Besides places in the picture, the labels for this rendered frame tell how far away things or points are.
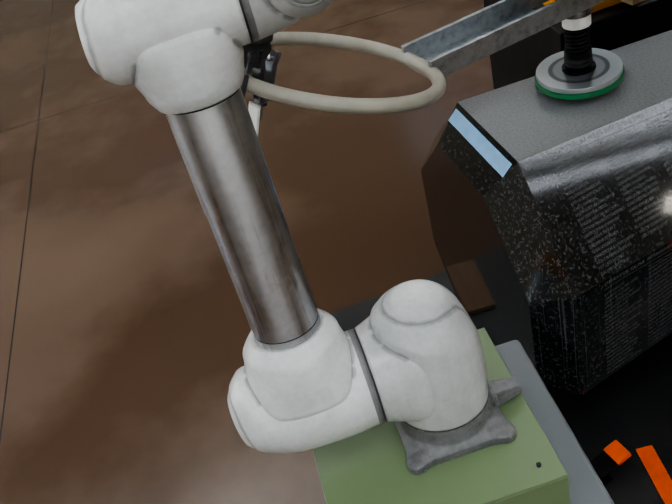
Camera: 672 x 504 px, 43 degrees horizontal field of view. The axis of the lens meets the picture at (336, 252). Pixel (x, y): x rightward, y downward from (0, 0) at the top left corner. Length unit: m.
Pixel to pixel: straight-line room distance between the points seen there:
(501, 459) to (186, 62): 0.78
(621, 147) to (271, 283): 1.20
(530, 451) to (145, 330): 2.08
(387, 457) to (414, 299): 0.30
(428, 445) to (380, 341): 0.21
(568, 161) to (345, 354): 1.00
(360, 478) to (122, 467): 1.51
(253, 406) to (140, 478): 1.52
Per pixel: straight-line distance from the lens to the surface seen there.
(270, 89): 1.66
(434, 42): 2.05
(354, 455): 1.46
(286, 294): 1.20
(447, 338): 1.27
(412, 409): 1.32
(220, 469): 2.70
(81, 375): 3.22
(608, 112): 2.22
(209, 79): 1.05
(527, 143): 2.13
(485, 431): 1.42
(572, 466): 1.50
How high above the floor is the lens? 2.01
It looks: 38 degrees down
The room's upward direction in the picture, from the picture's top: 16 degrees counter-clockwise
